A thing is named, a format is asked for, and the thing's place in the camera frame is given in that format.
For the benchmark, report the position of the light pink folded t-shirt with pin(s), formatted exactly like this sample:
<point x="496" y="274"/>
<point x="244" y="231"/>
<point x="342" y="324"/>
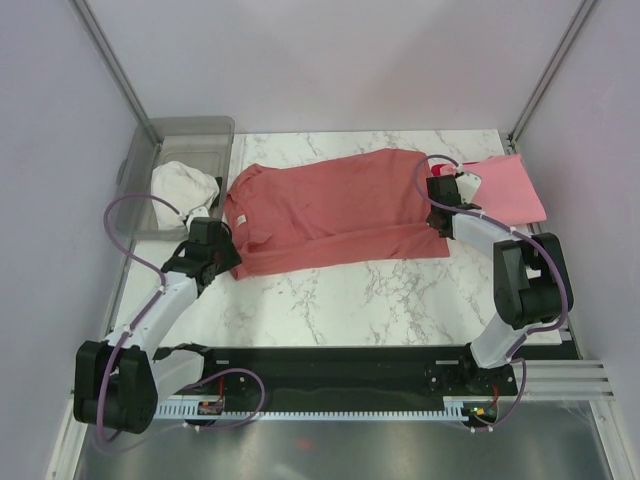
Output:
<point x="506" y="192"/>

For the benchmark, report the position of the left aluminium frame post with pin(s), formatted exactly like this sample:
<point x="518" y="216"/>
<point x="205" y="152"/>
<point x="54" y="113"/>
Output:
<point x="99" y="39"/>

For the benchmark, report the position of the aluminium rail profile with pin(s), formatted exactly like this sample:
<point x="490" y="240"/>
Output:
<point x="559" y="380"/>

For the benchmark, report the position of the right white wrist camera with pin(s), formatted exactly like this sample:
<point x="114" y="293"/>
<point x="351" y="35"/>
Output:
<point x="468" y="184"/>

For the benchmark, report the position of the right aluminium frame post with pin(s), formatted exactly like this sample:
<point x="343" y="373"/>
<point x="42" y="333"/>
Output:
<point x="561" y="52"/>

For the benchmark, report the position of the magenta red folded t-shirt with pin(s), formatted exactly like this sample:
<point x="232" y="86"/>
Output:
<point x="443" y="169"/>

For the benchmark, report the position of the salmon red t-shirt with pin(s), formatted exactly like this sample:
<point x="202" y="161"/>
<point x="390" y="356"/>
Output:
<point x="359" y="208"/>

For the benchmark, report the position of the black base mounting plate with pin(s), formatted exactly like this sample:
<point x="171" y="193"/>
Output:
<point x="258" y="375"/>

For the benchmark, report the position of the white slotted cable duct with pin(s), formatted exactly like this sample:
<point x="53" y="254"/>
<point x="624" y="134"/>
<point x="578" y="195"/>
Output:
<point x="201" y="408"/>

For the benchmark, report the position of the white crumpled t-shirt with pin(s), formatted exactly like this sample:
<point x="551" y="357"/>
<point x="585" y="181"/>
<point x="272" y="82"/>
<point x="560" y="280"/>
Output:
<point x="183" y="187"/>

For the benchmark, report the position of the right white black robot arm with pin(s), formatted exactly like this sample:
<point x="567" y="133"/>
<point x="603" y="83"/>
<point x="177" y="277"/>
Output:
<point x="532" y="292"/>

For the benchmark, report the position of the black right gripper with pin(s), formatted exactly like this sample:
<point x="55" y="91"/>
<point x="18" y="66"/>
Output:
<point x="428" y="220"/>

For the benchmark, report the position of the aluminium frame post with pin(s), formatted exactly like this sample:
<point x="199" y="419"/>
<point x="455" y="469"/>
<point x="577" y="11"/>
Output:
<point x="99" y="39"/>
<point x="561" y="52"/>

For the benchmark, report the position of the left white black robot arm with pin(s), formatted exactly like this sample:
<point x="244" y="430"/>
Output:
<point x="120" y="380"/>

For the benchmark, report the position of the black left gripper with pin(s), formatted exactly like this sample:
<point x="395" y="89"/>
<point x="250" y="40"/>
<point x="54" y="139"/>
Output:
<point x="231" y="257"/>

